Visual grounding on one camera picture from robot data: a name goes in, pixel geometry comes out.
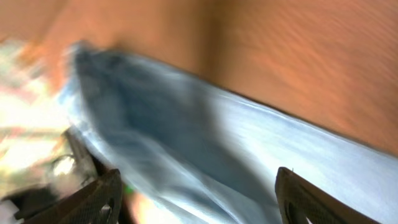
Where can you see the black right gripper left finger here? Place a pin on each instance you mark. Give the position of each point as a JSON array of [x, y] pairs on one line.
[[98, 202]]

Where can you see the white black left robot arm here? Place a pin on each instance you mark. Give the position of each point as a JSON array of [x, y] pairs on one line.
[[40, 168]]

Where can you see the light blue denim jeans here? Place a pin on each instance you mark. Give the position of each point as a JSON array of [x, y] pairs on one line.
[[208, 155]]

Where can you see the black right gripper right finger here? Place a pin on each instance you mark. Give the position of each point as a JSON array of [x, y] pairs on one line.
[[301, 202]]

